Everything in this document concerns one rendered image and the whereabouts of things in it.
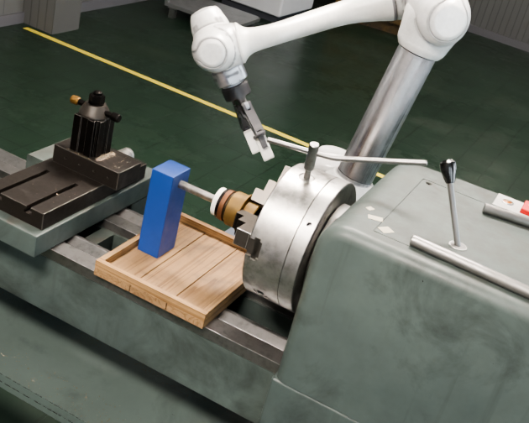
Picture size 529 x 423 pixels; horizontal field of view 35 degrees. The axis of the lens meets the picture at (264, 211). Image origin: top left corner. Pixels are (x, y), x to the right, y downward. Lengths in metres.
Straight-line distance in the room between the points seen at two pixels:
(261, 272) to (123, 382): 0.60
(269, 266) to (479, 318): 0.45
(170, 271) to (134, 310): 0.13
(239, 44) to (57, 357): 0.93
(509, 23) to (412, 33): 7.76
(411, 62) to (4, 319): 1.26
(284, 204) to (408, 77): 0.55
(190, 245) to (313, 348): 0.56
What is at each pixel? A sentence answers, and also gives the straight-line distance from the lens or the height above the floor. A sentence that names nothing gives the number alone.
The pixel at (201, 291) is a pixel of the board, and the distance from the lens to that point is 1.97.
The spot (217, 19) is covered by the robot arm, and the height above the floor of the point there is 1.39.
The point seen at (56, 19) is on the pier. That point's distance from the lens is 6.37.
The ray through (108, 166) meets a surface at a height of 1.02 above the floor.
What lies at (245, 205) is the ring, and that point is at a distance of 1.90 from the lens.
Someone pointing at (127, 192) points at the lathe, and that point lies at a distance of 2.26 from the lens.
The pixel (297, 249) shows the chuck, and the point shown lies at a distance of 1.72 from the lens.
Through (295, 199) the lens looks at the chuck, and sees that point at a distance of 1.75.
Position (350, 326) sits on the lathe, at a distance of 1.66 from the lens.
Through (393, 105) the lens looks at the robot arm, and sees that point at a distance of 2.14.
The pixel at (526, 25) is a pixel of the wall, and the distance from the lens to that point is 9.80.
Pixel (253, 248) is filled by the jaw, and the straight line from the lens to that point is 1.76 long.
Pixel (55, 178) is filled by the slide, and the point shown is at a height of 0.97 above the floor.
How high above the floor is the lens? 1.96
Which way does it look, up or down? 27 degrees down
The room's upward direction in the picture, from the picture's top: 15 degrees clockwise
